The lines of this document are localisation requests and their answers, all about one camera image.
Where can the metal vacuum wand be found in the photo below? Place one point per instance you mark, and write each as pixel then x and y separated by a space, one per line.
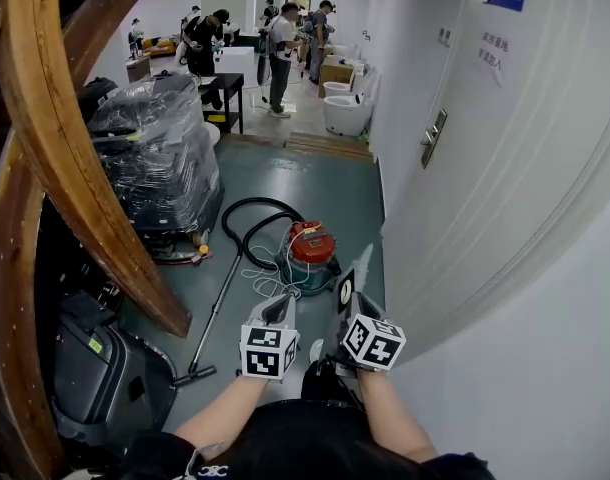
pixel 212 313

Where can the white cabinet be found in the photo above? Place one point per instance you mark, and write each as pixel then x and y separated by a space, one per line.
pixel 235 60

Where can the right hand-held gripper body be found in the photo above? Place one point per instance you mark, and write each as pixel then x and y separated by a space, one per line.
pixel 372 343

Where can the grey upright appliance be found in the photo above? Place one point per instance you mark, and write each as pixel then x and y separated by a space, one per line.
pixel 262 68

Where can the black table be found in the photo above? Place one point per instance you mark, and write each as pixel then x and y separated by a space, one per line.
pixel 230 80

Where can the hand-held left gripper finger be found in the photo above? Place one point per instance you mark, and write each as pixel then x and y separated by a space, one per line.
pixel 263 312
pixel 290 313

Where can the white round container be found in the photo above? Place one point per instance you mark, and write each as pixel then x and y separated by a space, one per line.
pixel 212 135

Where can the person's right forearm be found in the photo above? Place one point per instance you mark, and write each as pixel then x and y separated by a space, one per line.
pixel 390 413

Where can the person's left forearm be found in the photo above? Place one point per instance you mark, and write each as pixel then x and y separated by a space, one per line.
pixel 220 408

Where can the white door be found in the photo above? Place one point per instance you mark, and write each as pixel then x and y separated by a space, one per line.
pixel 510 168

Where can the cardboard box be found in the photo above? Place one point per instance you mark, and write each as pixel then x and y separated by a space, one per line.
pixel 335 72

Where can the wooden step boards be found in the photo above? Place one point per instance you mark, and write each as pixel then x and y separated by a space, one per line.
pixel 330 145

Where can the white toilet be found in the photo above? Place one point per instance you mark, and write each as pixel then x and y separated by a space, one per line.
pixel 342 115
pixel 335 89
pixel 344 54

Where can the plastic-wrapped floor machine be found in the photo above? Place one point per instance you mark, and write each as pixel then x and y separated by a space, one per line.
pixel 155 158

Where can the dark grey floor scrubber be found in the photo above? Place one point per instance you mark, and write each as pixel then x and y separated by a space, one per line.
pixel 100 378

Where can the person's black shirt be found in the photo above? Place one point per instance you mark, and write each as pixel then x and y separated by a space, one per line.
pixel 310 443

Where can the brown wooden cabinet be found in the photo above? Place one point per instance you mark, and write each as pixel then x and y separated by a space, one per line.
pixel 137 68

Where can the grey wall switch panel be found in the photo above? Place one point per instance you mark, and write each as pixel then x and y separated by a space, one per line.
pixel 447 39
pixel 441 36

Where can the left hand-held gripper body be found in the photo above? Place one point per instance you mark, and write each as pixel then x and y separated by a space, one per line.
pixel 267 353

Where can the wooden curved staircase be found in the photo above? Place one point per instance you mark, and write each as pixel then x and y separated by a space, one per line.
pixel 60 143

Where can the paper door sign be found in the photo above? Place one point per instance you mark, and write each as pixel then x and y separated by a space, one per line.
pixel 492 55

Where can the person's black trousers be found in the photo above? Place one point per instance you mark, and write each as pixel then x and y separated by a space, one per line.
pixel 327 383

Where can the yellow couch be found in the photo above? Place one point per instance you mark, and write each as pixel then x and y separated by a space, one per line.
pixel 160 48

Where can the yellow box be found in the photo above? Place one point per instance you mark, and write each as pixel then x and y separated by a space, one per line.
pixel 215 118

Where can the person's white shoe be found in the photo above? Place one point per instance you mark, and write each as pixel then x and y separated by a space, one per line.
pixel 316 350

